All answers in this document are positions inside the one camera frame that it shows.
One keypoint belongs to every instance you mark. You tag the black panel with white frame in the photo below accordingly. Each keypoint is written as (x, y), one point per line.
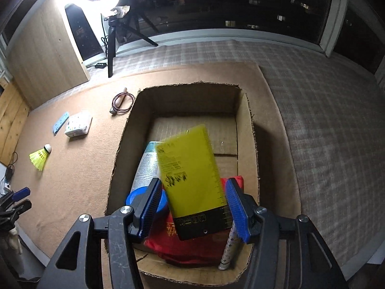
(84, 33)

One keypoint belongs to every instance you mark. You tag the grey plaid blanket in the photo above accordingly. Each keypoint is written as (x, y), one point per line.
(315, 126)

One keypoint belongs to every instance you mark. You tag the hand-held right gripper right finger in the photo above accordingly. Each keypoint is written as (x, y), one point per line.
(236, 210)

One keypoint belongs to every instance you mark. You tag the black tripod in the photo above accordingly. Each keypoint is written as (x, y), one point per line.
(111, 51)

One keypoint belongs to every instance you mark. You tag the light wooden board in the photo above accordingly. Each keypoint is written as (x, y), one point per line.
(45, 51)

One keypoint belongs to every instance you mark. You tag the white wall socket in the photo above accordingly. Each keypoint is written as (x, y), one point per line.
(5, 185)

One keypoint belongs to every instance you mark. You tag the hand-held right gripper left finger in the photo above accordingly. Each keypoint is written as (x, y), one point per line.
(152, 207)

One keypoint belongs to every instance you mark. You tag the yellow and black box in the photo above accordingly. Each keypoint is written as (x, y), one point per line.
(189, 171)

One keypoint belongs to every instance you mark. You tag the red fabric pouch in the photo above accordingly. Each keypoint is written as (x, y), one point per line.
(192, 250)

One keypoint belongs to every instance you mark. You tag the knotty wooden plank panel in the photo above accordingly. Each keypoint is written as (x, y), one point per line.
(12, 120)

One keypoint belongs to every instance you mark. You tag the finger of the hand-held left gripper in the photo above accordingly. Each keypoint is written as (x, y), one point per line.
(21, 193)
(21, 206)

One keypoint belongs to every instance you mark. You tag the side window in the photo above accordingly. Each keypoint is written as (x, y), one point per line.
(361, 45)

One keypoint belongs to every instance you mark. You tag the black power adapter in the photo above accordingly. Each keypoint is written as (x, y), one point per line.
(9, 173)

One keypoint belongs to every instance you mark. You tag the white patterned pen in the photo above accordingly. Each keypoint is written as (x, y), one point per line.
(227, 253)

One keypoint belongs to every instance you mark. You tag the brown mat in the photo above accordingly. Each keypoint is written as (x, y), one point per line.
(75, 192)

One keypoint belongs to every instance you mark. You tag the pale pink cylindrical stick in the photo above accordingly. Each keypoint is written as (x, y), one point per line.
(118, 101)

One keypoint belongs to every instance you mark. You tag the yellow shuttlecock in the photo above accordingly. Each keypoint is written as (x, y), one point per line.
(39, 158)

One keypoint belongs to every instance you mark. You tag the cardboard box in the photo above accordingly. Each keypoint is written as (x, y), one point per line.
(192, 105)

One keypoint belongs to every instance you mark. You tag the white and blue tube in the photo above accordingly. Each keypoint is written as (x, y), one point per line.
(147, 165)

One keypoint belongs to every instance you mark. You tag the large dark window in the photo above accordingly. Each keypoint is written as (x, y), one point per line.
(210, 6)

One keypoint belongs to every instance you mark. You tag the light blue ruler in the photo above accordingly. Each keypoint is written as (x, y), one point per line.
(60, 124)

